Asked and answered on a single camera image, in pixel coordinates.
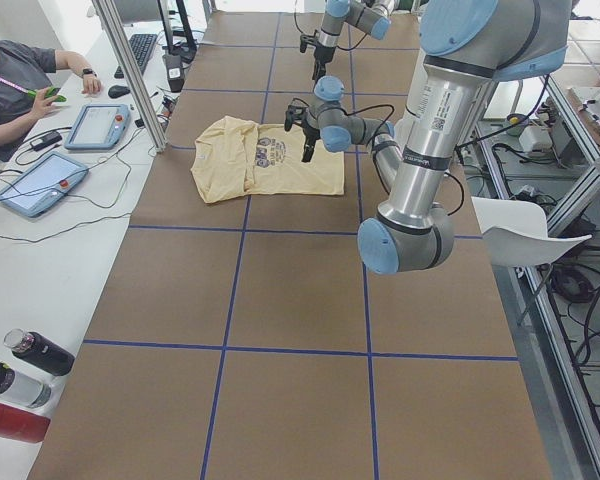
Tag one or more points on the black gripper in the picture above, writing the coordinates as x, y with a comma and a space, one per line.
321, 53
309, 134

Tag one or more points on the beige long-sleeve printed shirt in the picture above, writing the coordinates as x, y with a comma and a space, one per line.
236, 158

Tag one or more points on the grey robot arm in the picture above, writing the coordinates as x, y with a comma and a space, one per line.
370, 17
465, 45

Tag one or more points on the black keyboard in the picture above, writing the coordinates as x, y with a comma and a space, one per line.
143, 46

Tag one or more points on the black computer mouse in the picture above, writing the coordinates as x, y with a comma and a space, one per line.
117, 91

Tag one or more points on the light blue teach pendant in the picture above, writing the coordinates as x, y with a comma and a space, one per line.
98, 127
43, 185

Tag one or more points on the white plastic chair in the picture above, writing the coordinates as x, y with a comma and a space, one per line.
516, 233

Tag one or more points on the green phone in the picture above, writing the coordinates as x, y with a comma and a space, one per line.
47, 96

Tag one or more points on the seated person grey shirt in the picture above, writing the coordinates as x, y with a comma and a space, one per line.
24, 68

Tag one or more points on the black steel-capped water bottle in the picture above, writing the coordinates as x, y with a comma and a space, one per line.
35, 349

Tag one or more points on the red water bottle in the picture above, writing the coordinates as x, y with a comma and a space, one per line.
20, 425

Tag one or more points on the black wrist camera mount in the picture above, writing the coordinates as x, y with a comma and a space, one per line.
309, 40
295, 114

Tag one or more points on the aluminium frame post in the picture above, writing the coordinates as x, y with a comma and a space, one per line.
112, 25

